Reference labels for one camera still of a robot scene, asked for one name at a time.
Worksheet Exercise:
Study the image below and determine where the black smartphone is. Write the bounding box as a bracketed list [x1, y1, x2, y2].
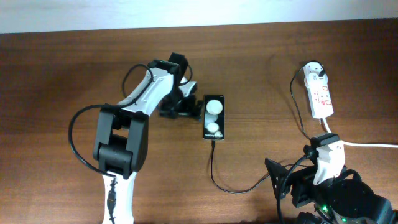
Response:
[203, 95, 225, 141]

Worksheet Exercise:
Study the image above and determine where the black charger cable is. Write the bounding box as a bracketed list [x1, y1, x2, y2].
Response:
[210, 60, 326, 195]

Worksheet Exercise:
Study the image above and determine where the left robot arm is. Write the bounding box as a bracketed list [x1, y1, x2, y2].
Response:
[93, 53, 203, 223]

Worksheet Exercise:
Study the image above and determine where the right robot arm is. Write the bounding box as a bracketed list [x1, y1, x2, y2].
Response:
[265, 158, 397, 224]

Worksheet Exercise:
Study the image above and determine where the white USB charger adapter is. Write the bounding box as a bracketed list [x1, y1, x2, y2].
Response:
[303, 61, 328, 88]

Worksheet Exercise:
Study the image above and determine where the white power strip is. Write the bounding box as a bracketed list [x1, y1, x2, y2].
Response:
[307, 84, 334, 119]

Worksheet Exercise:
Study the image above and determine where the white power strip cord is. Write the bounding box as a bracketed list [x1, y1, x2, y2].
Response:
[321, 117, 398, 149]

